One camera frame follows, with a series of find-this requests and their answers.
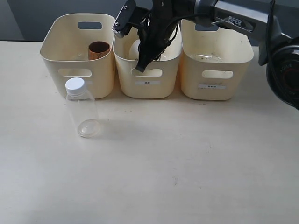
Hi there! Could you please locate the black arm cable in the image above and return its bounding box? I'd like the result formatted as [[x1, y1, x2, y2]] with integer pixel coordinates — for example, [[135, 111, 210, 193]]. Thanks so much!
[[163, 0, 276, 61]]

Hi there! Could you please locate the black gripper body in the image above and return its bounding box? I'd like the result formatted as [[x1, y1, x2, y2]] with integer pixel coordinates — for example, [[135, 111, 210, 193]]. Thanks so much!
[[138, 0, 194, 47]]

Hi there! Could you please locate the cream plastic bin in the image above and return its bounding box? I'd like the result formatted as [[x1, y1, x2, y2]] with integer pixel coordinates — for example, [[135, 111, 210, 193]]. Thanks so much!
[[180, 20, 254, 101], [113, 28, 182, 98], [40, 13, 116, 99]]

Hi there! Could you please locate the cream plastic bin right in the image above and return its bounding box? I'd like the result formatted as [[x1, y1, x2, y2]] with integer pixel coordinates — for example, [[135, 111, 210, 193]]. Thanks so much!
[[180, 20, 254, 101]]

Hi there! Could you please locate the cream plastic bin left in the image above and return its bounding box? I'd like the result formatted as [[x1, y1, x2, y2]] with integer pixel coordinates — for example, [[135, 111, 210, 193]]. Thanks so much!
[[40, 13, 116, 99]]

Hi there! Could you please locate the brown wooden cup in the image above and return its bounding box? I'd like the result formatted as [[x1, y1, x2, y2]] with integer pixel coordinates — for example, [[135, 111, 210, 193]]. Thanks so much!
[[88, 41, 110, 60]]

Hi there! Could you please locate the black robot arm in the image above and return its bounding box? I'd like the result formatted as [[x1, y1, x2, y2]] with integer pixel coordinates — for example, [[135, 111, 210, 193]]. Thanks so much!
[[136, 0, 299, 108]]

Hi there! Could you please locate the clear plastic bottle white cap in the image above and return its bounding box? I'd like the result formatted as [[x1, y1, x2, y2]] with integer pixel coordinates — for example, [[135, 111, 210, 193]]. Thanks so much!
[[65, 77, 100, 138]]

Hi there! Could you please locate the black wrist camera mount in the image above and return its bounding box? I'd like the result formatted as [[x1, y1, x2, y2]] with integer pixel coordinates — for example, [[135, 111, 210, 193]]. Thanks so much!
[[112, 0, 150, 38]]

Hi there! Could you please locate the cream plastic bin middle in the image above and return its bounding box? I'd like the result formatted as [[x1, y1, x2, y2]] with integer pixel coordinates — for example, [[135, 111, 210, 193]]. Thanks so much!
[[113, 28, 182, 98]]

